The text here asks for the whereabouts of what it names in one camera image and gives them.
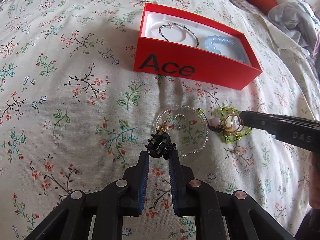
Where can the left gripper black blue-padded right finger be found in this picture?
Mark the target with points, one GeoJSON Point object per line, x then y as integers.
{"type": "Point", "coordinates": [219, 215]}

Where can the red Ace box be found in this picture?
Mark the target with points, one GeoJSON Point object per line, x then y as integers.
{"type": "Point", "coordinates": [178, 43]}

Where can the grey crumpled cloth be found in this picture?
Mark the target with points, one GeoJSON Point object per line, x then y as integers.
{"type": "Point", "coordinates": [296, 22]}

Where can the floral bed sheet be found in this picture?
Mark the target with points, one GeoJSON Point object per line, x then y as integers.
{"type": "Point", "coordinates": [75, 115]}

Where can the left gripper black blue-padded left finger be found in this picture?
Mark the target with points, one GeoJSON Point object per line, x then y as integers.
{"type": "Point", "coordinates": [98, 215]}

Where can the black rhinestone hair clip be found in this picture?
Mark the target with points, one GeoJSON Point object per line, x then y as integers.
{"type": "Point", "coordinates": [160, 145]}

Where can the gold flower charm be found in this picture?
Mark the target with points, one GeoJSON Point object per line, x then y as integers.
{"type": "Point", "coordinates": [163, 127]}

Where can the green bead gold ring ornament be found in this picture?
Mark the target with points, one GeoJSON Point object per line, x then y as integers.
{"type": "Point", "coordinates": [228, 124]}

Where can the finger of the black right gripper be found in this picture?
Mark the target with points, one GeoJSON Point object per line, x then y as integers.
{"type": "Point", "coordinates": [296, 131]}

